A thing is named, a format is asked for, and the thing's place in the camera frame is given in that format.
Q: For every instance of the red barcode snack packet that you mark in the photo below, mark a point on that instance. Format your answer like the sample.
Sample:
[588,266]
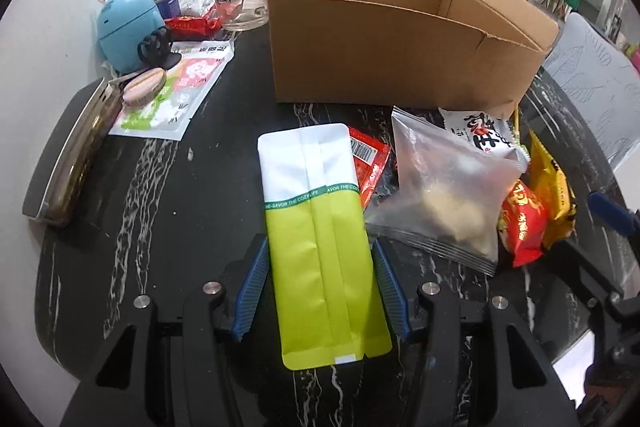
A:
[370,167]

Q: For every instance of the brown cardboard box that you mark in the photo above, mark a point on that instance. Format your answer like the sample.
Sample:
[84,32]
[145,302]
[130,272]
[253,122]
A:
[375,52]

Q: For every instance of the green and white snack pouch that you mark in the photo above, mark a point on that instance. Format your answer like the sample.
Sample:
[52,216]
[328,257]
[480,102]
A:
[320,257]

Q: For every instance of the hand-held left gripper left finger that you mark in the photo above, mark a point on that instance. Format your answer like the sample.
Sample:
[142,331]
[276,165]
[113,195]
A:
[252,287]

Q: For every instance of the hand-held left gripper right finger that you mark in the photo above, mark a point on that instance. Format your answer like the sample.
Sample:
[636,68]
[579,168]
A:
[391,292]

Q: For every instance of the black hair claw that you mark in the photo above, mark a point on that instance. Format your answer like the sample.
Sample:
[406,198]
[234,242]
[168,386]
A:
[157,47]

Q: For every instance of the white peanut packet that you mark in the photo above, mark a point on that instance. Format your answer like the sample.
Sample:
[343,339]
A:
[480,132]

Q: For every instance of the blue deer humidifier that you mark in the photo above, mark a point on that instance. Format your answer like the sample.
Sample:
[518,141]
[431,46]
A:
[125,27]

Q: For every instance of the red candy wrapper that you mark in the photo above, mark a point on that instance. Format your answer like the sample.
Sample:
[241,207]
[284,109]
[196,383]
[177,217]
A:
[190,27]

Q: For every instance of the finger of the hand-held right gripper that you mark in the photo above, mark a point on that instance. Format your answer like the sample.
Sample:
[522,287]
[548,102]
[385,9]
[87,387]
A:
[585,272]
[612,213]

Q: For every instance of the grey leaf pattern chair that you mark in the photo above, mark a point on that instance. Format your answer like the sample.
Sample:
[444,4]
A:
[595,77]

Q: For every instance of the pink round compact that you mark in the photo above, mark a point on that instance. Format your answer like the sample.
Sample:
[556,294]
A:
[142,87]

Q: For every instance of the translucent zip bag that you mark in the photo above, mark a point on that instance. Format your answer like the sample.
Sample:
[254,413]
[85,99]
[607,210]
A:
[440,177]

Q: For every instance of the white green pink pouch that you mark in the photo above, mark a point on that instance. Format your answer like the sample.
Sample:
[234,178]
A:
[192,89]

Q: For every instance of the clear crumpled wrapper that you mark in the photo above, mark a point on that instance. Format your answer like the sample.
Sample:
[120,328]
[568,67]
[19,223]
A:
[197,3]

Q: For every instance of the yellow snack packet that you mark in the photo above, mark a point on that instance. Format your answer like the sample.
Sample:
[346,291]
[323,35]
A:
[550,187]

